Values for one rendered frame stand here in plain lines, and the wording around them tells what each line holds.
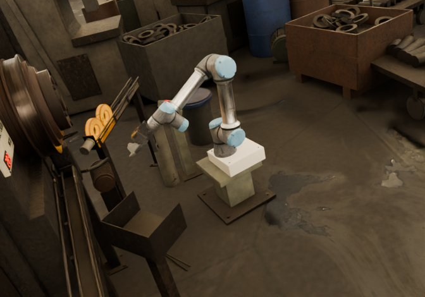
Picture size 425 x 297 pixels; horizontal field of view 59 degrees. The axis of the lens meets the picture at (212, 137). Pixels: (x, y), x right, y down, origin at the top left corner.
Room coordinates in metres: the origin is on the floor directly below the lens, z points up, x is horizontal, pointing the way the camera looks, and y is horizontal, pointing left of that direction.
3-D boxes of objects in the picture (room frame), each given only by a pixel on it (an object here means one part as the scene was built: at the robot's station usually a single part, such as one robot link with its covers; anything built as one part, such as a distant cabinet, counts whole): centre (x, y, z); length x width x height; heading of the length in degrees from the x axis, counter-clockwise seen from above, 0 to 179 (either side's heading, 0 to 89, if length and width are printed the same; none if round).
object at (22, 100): (1.62, 0.75, 1.11); 0.47 x 0.06 x 0.47; 17
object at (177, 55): (4.34, 0.23, 0.39); 1.03 x 0.83 x 0.77; 122
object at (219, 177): (2.06, -0.06, 0.28); 0.32 x 0.32 x 0.04; 24
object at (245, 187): (2.06, -0.06, 0.13); 0.40 x 0.40 x 0.26; 24
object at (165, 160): (2.40, 0.38, 0.26); 0.12 x 0.12 x 0.52
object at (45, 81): (1.65, 0.65, 1.11); 0.28 x 0.06 x 0.28; 17
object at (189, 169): (2.49, 0.24, 0.31); 0.24 x 0.16 x 0.62; 17
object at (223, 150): (2.06, -0.06, 0.43); 0.15 x 0.15 x 0.10
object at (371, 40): (3.50, -1.49, 0.33); 0.93 x 0.73 x 0.66; 24
